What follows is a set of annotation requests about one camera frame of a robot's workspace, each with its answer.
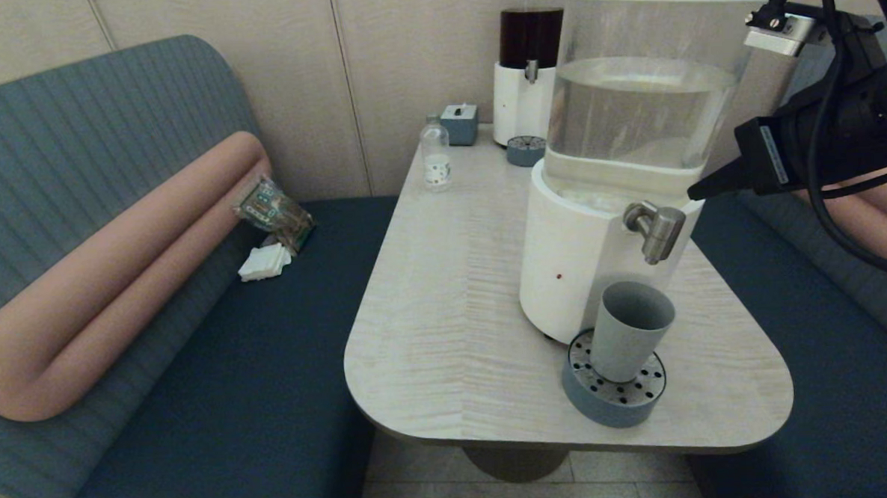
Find grey plastic cup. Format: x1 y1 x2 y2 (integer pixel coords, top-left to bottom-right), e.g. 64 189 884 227
587 280 679 384

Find clear water dispenser white base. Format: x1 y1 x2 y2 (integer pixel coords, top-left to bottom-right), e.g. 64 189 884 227
506 0 796 348

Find blue-grey booth sofa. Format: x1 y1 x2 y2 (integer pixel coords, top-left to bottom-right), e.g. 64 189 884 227
666 13 887 498
0 25 411 498

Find small round drip tray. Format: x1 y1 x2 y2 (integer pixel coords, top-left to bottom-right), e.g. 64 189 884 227
505 135 547 168

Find dark beverage dispenser white base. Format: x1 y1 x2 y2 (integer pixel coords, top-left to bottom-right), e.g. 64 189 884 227
487 0 573 149

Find large round perforated drip tray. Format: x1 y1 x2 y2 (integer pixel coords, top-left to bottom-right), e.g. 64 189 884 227
559 324 669 431

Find small blue tissue box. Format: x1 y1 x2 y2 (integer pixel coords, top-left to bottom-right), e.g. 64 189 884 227
439 102 480 147

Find small clear plastic bottle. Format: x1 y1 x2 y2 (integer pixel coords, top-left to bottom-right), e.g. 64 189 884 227
418 115 452 193

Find clear snack packet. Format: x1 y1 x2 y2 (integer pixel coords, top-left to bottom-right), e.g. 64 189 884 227
233 173 319 259

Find white folded napkins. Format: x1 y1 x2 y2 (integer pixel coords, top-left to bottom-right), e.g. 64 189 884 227
237 245 294 283

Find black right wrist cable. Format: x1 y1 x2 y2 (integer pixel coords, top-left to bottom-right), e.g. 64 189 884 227
766 0 887 287

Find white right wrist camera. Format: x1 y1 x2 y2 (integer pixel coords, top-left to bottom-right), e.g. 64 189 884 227
742 6 829 59

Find round table pedestal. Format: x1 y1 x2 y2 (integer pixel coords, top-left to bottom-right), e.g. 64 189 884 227
461 440 573 486

